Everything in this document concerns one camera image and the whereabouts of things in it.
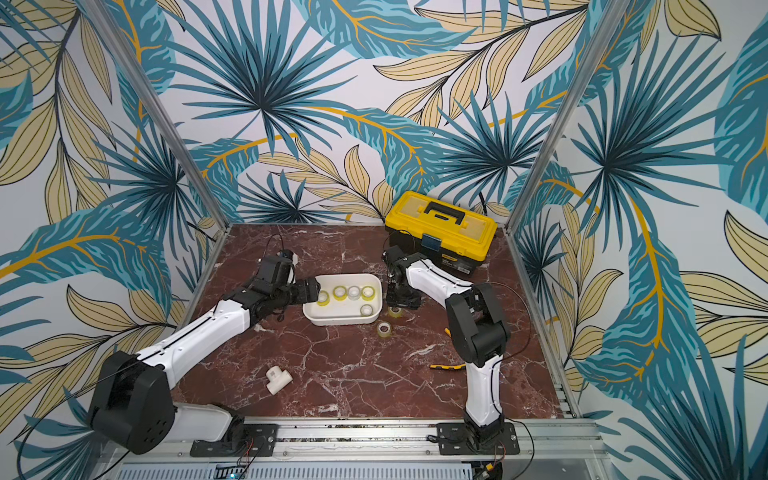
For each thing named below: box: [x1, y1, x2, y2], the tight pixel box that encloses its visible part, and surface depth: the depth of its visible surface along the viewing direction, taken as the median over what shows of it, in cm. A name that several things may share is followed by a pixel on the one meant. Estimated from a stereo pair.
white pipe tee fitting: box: [266, 366, 293, 396], surface depth 82 cm
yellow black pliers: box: [429, 363, 466, 370], surface depth 86 cm
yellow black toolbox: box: [385, 190, 498, 276], surface depth 100 cm
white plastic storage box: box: [303, 274, 383, 326], surface depth 97 cm
